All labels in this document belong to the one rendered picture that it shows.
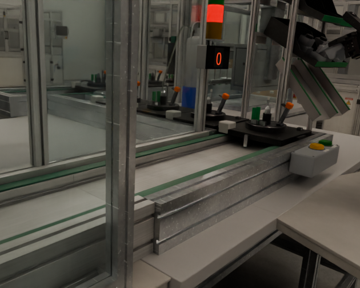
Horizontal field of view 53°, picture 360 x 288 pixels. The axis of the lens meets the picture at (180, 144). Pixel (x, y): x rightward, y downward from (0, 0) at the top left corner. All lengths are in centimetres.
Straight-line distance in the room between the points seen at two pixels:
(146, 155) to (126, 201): 45
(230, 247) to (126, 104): 37
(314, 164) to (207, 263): 50
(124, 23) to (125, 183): 22
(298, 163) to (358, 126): 422
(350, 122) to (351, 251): 454
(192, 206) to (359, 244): 35
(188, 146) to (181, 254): 48
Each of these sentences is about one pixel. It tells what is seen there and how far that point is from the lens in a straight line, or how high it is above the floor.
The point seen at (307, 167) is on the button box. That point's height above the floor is 93.
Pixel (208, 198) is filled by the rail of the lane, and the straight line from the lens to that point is 75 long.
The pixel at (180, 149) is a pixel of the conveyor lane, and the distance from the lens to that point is 107.
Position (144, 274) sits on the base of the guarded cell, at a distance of 64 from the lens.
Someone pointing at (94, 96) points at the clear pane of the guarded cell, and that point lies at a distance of 47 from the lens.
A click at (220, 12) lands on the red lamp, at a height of 134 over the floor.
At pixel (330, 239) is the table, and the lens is 83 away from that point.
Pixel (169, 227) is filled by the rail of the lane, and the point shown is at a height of 91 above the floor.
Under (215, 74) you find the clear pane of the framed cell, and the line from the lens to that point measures 247.
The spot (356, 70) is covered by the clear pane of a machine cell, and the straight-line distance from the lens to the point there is 525.
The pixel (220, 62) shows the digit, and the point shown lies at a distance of 117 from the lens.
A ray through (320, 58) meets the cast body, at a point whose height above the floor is 122.
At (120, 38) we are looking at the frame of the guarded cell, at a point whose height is 123.
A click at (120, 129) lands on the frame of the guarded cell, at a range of 48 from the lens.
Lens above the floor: 122
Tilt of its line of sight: 15 degrees down
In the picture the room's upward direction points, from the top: 3 degrees clockwise
